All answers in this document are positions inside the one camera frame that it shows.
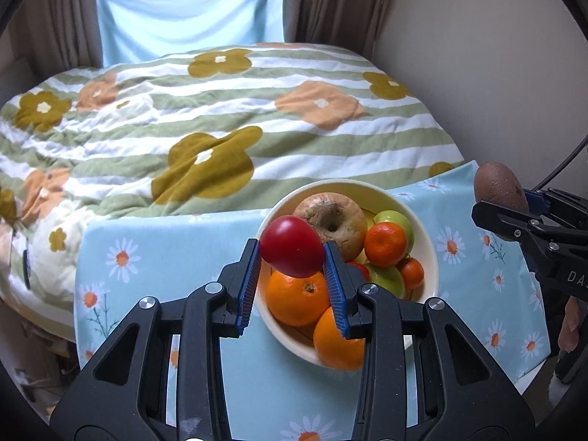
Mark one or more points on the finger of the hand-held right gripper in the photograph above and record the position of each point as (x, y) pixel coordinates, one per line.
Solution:
(500, 220)
(537, 200)

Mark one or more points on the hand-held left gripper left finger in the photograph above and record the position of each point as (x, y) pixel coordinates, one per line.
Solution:
(246, 285)

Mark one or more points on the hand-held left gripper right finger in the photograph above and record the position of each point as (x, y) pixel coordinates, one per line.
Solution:
(335, 285)

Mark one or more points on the red tomato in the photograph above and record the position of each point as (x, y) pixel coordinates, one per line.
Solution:
(289, 243)
(360, 268)

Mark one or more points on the brown kiwi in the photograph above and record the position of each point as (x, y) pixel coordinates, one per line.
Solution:
(498, 183)

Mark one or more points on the orange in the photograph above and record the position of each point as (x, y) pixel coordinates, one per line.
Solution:
(294, 301)
(335, 349)

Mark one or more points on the brownish yellow apple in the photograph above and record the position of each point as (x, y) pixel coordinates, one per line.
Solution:
(342, 234)

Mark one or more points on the green apple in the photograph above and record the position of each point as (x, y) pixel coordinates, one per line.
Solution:
(388, 280)
(395, 218)

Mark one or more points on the mandarin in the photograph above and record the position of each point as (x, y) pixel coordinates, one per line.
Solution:
(386, 243)
(411, 273)

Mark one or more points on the cream ceramic bowl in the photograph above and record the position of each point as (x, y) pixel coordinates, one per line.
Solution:
(423, 248)

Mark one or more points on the person's right hand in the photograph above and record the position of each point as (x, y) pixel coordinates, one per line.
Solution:
(569, 326)

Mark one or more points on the light blue daisy tablecloth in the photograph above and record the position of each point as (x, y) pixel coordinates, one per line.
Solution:
(161, 248)

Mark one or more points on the striped floral blanket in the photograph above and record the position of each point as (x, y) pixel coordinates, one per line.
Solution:
(138, 115)

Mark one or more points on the brown curtain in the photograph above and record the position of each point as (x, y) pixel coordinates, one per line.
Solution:
(335, 4)
(59, 23)

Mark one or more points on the light blue curtain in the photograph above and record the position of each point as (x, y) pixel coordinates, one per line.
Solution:
(183, 9)

